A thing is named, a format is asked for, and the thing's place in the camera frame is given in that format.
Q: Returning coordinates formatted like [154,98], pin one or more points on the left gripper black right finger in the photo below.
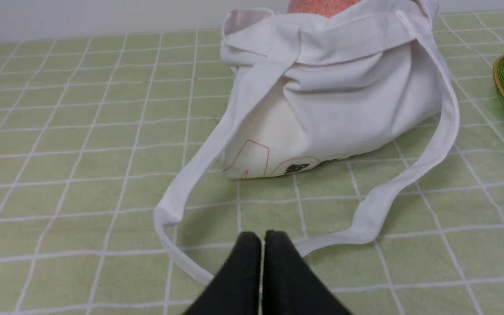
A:
[289,286]

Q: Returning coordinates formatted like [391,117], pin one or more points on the white canvas tote bag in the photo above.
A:
[310,90]

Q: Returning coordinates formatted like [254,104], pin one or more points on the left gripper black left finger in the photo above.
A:
[235,288]

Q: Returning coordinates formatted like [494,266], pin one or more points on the green checkered tablecloth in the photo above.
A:
[92,131]

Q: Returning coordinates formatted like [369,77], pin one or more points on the pink peach fruit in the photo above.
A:
[326,8]

